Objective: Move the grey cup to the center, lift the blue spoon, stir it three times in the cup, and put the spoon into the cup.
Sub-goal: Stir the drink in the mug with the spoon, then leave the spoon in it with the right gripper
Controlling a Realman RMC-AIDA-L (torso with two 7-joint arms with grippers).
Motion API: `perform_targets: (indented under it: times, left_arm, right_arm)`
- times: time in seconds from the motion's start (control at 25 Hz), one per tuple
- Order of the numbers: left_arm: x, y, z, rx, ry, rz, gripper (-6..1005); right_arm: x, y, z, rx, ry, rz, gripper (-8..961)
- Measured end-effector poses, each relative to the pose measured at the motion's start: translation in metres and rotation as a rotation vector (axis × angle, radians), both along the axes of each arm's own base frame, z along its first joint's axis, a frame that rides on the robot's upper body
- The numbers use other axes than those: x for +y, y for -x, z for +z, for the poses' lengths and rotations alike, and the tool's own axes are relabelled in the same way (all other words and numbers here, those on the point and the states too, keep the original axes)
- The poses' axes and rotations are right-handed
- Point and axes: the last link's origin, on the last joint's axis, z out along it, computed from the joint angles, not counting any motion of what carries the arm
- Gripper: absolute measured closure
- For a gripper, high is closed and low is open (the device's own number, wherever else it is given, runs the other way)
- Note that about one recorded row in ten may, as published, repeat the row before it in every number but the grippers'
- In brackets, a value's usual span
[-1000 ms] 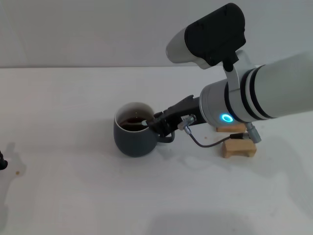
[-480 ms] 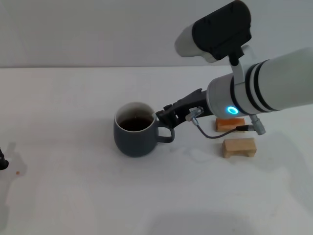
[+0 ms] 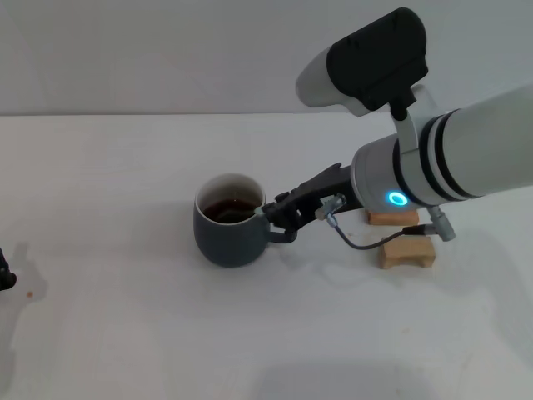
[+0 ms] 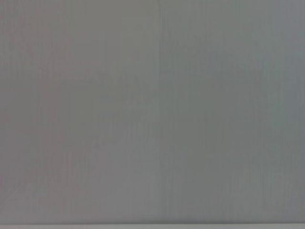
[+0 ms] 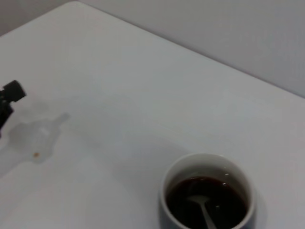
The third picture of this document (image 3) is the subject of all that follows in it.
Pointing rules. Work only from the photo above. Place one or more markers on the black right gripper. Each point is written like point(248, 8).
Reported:
point(325, 185)

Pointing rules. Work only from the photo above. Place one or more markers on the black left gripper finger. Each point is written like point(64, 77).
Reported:
point(6, 277)

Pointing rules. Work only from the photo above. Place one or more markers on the dark grey coffee mug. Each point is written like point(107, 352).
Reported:
point(225, 246)

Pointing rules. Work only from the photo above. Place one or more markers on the reddish brown wooden block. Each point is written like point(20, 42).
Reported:
point(391, 217)

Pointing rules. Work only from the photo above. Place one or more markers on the light wooden notched block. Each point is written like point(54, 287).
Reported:
point(406, 251)

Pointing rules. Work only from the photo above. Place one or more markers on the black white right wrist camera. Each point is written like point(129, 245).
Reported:
point(375, 54)

